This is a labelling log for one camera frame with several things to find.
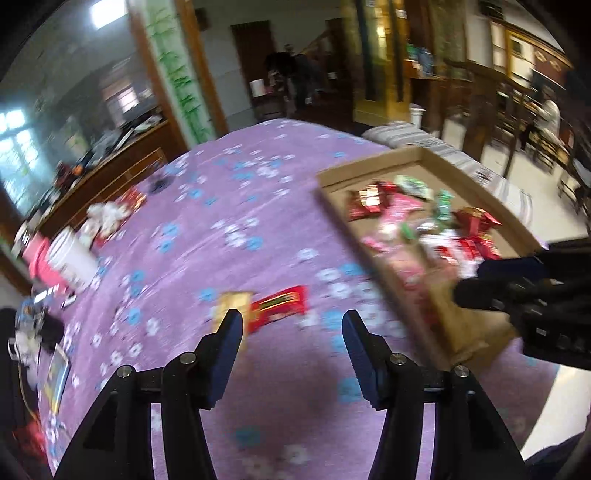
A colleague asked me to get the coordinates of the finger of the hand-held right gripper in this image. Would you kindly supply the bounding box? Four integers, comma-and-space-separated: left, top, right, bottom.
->
478, 236, 591, 280
452, 279, 568, 313

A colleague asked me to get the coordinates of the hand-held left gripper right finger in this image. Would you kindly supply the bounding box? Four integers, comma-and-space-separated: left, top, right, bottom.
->
342, 309, 527, 480

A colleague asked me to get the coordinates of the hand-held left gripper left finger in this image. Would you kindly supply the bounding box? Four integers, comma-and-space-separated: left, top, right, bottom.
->
53, 308, 245, 480

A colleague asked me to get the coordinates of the cardboard box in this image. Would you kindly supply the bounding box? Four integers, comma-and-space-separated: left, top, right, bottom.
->
315, 145, 543, 370

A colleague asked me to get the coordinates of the yellow biscuit packet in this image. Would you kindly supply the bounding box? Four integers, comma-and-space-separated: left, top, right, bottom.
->
211, 291, 254, 337

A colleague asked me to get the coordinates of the red snack packet gold emblem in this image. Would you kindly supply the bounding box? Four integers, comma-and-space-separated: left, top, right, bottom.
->
245, 285, 309, 334

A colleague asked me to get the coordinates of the green snack packet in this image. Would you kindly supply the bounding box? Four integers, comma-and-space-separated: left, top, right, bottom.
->
433, 189, 456, 228
396, 175, 433, 200

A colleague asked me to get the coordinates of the purple floral tablecloth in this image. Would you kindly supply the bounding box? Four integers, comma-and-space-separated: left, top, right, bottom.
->
28, 117, 568, 480

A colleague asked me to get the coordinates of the person's dark trouser leg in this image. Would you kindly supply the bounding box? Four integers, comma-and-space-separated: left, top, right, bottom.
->
526, 431, 591, 480

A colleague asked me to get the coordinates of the wooden chair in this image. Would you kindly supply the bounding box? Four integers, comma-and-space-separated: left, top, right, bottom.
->
443, 60, 532, 180

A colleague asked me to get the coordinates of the glossy card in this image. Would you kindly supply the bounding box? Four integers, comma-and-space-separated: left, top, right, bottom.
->
44, 345, 71, 414

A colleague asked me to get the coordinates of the white cloth glove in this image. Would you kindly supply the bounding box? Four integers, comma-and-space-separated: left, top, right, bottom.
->
83, 217, 105, 243
99, 203, 132, 232

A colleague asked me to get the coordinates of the red foil bag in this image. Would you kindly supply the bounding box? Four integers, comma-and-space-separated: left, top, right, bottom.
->
117, 187, 148, 215

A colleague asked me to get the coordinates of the white plastic bucket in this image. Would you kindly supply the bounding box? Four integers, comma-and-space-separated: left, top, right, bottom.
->
46, 228, 99, 292

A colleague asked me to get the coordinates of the bottle in pink knitted sleeve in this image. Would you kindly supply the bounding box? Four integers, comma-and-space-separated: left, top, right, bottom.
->
23, 233, 56, 283

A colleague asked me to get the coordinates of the wooden counter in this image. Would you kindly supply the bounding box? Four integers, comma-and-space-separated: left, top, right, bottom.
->
37, 120, 169, 232

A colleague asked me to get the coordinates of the gold framed cabinet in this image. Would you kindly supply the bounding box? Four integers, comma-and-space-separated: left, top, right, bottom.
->
342, 0, 413, 123

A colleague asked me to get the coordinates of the wooden door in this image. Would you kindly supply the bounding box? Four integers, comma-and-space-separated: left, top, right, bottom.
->
231, 21, 279, 121

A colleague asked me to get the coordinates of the large wall mirror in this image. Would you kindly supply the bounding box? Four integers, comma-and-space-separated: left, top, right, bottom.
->
0, 69, 162, 222

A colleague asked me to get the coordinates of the green bamboo wall poster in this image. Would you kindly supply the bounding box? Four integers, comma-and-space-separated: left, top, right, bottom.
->
143, 0, 215, 145

